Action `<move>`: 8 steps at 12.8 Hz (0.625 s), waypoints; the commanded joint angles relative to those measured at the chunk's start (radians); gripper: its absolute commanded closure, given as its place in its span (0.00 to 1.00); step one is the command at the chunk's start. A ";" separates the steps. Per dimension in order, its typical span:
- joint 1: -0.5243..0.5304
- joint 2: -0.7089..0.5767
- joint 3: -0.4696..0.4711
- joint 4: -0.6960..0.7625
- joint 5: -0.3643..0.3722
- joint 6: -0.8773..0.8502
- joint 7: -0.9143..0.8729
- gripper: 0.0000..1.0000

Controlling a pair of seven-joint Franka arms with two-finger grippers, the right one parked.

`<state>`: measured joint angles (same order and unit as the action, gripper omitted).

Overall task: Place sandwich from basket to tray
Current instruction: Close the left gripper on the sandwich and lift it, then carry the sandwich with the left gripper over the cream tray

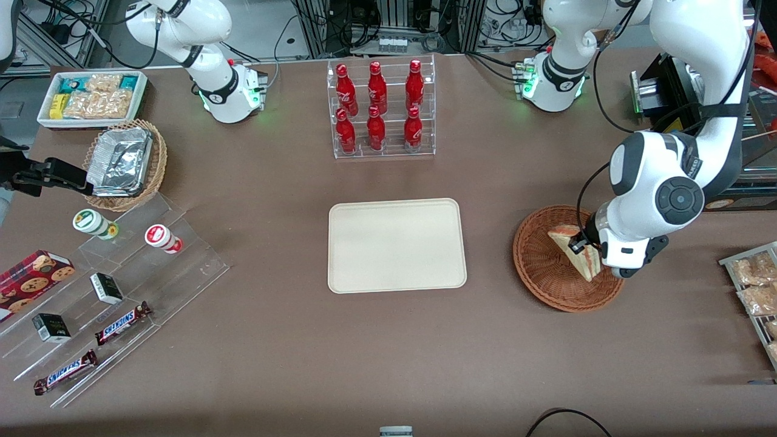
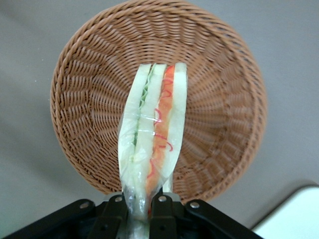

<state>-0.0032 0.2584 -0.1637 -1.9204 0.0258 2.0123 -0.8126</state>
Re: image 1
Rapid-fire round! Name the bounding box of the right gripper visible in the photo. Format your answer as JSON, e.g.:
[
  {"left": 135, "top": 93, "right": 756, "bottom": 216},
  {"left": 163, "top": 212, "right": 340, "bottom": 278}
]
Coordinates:
[{"left": 0, "top": 137, "right": 93, "bottom": 196}]

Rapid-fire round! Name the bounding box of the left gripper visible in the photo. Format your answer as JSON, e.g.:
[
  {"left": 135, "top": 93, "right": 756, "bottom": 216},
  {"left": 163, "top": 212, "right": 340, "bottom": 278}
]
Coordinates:
[{"left": 568, "top": 232, "right": 670, "bottom": 280}]

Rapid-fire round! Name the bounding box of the triangular sandwich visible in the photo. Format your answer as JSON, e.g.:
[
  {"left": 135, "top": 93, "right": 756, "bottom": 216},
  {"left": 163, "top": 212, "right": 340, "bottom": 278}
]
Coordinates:
[{"left": 548, "top": 225, "right": 603, "bottom": 283}]

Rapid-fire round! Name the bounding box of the brown wicker basket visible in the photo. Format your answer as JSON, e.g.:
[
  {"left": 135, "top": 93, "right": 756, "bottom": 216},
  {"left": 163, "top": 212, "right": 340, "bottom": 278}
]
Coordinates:
[{"left": 513, "top": 205, "right": 626, "bottom": 313}]

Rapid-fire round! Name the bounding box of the aluminium foil tray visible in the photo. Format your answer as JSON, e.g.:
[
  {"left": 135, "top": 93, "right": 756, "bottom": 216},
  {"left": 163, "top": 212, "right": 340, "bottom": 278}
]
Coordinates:
[{"left": 86, "top": 127, "right": 154, "bottom": 198}]

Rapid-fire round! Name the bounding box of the light wicker basket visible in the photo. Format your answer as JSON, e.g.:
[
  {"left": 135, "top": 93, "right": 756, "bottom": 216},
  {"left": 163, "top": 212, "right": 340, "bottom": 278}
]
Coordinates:
[{"left": 82, "top": 119, "right": 168, "bottom": 212}]

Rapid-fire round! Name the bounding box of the tray of packaged cookies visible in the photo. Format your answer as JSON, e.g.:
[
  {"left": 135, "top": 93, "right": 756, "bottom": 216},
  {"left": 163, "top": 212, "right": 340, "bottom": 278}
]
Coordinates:
[{"left": 719, "top": 242, "right": 777, "bottom": 371}]

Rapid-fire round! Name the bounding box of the beige plastic tray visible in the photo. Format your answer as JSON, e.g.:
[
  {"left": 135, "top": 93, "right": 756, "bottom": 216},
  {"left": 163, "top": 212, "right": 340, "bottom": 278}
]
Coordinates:
[{"left": 328, "top": 198, "right": 468, "bottom": 295}]

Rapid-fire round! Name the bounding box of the white plastic bin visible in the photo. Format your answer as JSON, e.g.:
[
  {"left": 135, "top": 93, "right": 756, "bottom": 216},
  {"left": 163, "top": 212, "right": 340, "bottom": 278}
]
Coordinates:
[{"left": 36, "top": 70, "right": 149, "bottom": 129}]

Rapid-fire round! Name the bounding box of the green lid yogurt cup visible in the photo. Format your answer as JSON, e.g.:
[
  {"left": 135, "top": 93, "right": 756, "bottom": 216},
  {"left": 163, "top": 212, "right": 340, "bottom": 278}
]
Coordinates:
[{"left": 72, "top": 209, "right": 120, "bottom": 240}]

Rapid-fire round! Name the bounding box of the clear cracker bag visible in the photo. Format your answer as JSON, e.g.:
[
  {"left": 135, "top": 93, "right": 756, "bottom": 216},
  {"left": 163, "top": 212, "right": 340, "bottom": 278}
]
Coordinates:
[
  {"left": 84, "top": 73, "right": 123, "bottom": 93},
  {"left": 63, "top": 90, "right": 133, "bottom": 120}
]

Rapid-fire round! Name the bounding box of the red tartan cookie box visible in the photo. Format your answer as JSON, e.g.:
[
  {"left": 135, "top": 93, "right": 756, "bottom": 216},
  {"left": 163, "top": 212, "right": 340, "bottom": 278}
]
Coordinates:
[{"left": 0, "top": 249, "right": 76, "bottom": 322}]

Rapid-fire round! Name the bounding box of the small black carton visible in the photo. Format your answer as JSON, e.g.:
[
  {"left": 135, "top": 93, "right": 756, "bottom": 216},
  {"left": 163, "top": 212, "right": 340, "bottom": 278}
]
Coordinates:
[
  {"left": 32, "top": 313, "right": 72, "bottom": 344},
  {"left": 90, "top": 273, "right": 124, "bottom": 305}
]

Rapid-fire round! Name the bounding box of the red lid yogurt cup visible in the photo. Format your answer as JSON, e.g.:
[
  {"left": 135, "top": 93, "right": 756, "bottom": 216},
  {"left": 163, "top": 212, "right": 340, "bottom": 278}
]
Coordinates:
[{"left": 144, "top": 224, "right": 183, "bottom": 254}]

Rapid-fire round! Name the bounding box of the Snickers chocolate bar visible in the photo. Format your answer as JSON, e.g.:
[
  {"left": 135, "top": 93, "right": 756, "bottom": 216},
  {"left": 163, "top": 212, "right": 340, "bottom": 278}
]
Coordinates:
[
  {"left": 94, "top": 301, "right": 152, "bottom": 347},
  {"left": 33, "top": 350, "right": 98, "bottom": 396}
]

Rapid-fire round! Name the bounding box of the clear acrylic stepped shelf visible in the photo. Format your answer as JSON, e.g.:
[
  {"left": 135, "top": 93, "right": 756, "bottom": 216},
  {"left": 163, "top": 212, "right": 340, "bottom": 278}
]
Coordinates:
[{"left": 0, "top": 191, "right": 230, "bottom": 408}]

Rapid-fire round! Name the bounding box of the black metal equipment box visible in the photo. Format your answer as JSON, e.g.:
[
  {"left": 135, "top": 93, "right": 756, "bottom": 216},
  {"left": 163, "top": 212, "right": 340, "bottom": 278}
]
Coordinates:
[{"left": 630, "top": 52, "right": 777, "bottom": 212}]

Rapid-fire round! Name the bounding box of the red cola bottle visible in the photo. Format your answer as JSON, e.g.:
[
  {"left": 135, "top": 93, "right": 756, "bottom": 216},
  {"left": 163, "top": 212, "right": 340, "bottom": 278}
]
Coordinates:
[
  {"left": 368, "top": 61, "right": 388, "bottom": 115},
  {"left": 405, "top": 59, "right": 425, "bottom": 112},
  {"left": 336, "top": 63, "right": 359, "bottom": 116},
  {"left": 367, "top": 106, "right": 386, "bottom": 151},
  {"left": 404, "top": 106, "right": 423, "bottom": 150},
  {"left": 336, "top": 108, "right": 357, "bottom": 154}
]

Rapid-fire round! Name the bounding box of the clear acrylic bottle rack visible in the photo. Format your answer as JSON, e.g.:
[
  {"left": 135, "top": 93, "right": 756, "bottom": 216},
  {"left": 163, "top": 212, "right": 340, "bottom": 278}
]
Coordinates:
[{"left": 327, "top": 55, "right": 436, "bottom": 160}]

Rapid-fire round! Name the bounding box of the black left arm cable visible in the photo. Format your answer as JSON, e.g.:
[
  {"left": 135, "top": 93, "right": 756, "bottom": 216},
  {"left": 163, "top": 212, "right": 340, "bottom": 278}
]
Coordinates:
[{"left": 575, "top": 0, "right": 759, "bottom": 237}]

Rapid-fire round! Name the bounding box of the black floor cable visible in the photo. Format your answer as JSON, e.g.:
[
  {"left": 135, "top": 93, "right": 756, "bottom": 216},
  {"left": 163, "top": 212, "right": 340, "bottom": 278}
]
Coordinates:
[{"left": 525, "top": 408, "right": 611, "bottom": 437}]

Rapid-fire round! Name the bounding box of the aluminium equipment frame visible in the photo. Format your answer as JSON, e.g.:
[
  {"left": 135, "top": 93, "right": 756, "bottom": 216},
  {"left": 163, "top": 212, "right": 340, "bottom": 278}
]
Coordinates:
[{"left": 291, "top": 0, "right": 486, "bottom": 58}]

